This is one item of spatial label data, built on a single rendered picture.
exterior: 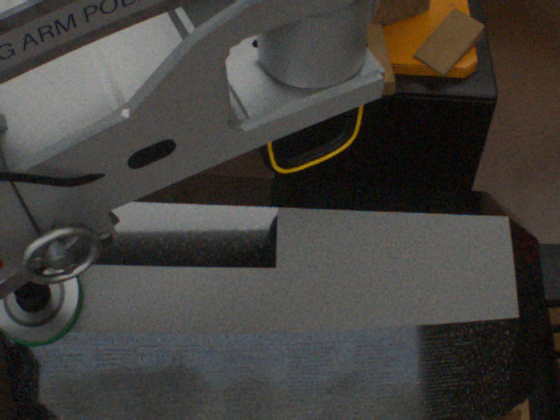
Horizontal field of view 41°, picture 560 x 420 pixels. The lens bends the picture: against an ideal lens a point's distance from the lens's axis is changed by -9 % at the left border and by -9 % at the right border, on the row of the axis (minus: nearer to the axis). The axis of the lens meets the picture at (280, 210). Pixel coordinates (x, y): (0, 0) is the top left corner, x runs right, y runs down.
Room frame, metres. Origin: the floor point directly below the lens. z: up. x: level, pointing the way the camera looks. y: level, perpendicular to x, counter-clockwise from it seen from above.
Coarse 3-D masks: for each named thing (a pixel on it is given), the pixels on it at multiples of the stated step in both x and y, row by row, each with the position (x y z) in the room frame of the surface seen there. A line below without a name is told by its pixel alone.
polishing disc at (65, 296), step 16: (48, 272) 0.75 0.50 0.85; (64, 288) 0.71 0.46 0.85; (0, 304) 0.68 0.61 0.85; (16, 304) 0.68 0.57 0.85; (48, 304) 0.67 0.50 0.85; (64, 304) 0.67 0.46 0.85; (0, 320) 0.64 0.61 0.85; (16, 320) 0.64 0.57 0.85; (32, 320) 0.64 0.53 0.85; (48, 320) 0.64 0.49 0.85; (64, 320) 0.64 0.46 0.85; (16, 336) 0.60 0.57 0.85; (32, 336) 0.60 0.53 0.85; (48, 336) 0.60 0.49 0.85
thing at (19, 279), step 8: (112, 216) 0.73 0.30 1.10; (64, 240) 0.69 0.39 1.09; (104, 240) 0.69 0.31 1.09; (112, 240) 0.69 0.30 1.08; (40, 264) 0.66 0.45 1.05; (48, 264) 0.67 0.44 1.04; (40, 272) 0.65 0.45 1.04; (8, 280) 0.64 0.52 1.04; (16, 280) 0.64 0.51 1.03; (24, 280) 0.65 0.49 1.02; (0, 288) 0.63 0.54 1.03; (8, 288) 0.63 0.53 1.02; (16, 288) 0.64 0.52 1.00; (0, 296) 0.62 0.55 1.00
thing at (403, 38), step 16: (432, 0) 1.55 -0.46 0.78; (448, 0) 1.55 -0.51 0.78; (464, 0) 1.56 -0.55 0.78; (416, 16) 1.49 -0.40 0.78; (432, 16) 1.49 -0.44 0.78; (384, 32) 1.43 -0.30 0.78; (400, 32) 1.43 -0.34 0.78; (416, 32) 1.43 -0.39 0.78; (400, 48) 1.37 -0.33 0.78; (416, 48) 1.37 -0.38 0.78; (400, 64) 1.31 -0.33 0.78; (416, 64) 1.31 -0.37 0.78; (464, 64) 1.31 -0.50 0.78
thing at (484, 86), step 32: (480, 0) 1.60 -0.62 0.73; (480, 64) 1.34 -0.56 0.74; (384, 96) 1.26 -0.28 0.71; (416, 96) 1.25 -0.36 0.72; (448, 96) 1.24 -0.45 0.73; (480, 96) 1.24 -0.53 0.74; (320, 128) 1.29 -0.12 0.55; (384, 128) 1.27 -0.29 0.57; (416, 128) 1.26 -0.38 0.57; (448, 128) 1.24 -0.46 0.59; (480, 128) 1.23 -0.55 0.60; (352, 160) 1.27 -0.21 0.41; (384, 160) 1.27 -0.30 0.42; (416, 160) 1.26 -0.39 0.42; (448, 160) 1.24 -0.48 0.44
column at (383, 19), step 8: (384, 0) 1.45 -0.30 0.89; (392, 0) 1.46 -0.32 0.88; (400, 0) 1.47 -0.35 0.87; (408, 0) 1.48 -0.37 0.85; (416, 0) 1.49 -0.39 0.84; (424, 0) 1.50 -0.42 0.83; (384, 8) 1.45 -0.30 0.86; (392, 8) 1.46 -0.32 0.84; (400, 8) 1.47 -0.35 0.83; (408, 8) 1.48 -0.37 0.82; (416, 8) 1.49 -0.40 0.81; (424, 8) 1.50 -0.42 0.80; (376, 16) 1.44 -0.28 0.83; (384, 16) 1.45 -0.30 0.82; (392, 16) 1.46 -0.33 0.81; (400, 16) 1.47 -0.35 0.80; (408, 16) 1.48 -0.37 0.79; (368, 24) 1.45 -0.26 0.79; (384, 24) 1.45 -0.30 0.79
